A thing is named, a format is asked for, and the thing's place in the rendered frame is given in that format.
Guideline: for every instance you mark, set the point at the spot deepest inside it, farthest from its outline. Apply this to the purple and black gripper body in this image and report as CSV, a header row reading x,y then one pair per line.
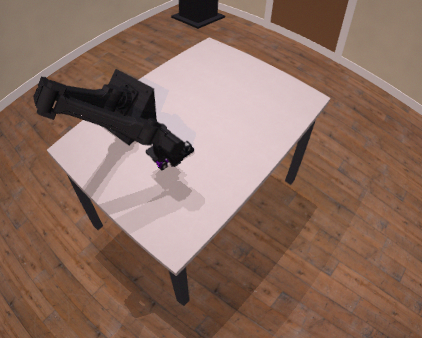
x,y
150,153

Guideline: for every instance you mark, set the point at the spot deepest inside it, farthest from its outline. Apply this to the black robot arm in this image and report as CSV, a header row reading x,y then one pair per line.
x,y
141,130

